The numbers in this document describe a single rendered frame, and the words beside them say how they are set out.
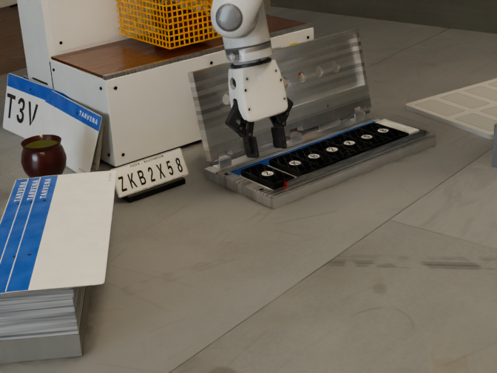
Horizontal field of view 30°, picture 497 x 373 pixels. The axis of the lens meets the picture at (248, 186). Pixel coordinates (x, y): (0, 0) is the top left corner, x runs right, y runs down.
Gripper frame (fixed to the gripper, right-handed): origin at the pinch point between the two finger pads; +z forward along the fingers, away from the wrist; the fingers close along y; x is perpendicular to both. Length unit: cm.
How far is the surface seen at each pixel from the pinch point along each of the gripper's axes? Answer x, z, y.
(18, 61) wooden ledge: 123, -17, 9
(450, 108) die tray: 5, 7, 57
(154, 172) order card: 16.3, 2.4, -15.1
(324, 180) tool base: -5.8, 8.9, 7.6
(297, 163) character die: 0.6, 5.9, 7.1
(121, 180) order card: 16.4, 1.8, -22.1
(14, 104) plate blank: 67, -11, -18
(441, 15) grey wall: 144, 6, 217
